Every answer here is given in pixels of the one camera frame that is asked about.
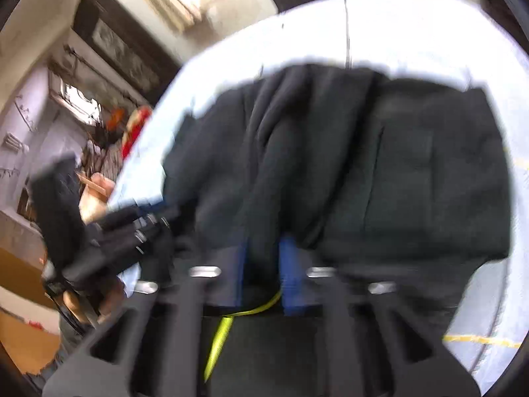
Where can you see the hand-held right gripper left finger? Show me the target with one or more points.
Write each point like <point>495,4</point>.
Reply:
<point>241,273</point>

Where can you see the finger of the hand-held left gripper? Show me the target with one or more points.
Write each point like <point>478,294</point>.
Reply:
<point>136,246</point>
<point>136,217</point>

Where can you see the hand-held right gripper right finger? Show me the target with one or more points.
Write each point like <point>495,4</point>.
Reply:
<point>291,277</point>

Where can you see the black hooded jacket yellow zipper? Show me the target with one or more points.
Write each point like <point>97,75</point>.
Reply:
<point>330,165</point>

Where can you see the person's left hand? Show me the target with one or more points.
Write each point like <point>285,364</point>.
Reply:
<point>105,302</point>

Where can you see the orange stool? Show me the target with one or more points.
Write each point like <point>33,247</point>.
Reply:
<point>117,116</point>

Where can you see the barred side room window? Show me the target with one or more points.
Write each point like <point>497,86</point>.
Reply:
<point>76,101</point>

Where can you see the dark framed painting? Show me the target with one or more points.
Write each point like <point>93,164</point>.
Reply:
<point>120,45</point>

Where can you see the light blue checked sheet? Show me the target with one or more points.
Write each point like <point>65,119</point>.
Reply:
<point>413,33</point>

